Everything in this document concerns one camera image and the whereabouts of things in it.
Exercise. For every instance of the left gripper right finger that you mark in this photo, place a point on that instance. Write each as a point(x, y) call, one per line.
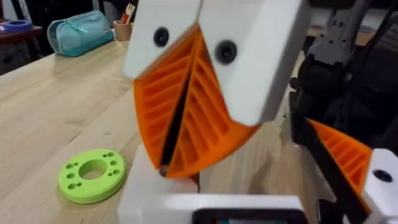
point(381, 186)

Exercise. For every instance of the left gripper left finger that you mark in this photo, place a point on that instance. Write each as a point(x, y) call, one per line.
point(146, 199)

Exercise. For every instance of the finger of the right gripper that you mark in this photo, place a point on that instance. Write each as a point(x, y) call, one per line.
point(248, 62)
point(155, 102)

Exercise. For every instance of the green disc with holes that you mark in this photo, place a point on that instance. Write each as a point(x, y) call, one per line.
point(109, 186)

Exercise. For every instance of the brown paper cup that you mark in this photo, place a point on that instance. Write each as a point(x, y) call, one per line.
point(122, 31)

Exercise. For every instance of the wooden fork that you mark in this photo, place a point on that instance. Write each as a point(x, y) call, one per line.
point(130, 11)

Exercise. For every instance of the teal zip bag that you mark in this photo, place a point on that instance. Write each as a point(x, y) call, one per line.
point(81, 34)

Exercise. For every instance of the dark side table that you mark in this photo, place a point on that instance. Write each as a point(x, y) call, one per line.
point(18, 35)

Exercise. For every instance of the blue tape roll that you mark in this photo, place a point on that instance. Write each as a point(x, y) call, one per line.
point(17, 25)

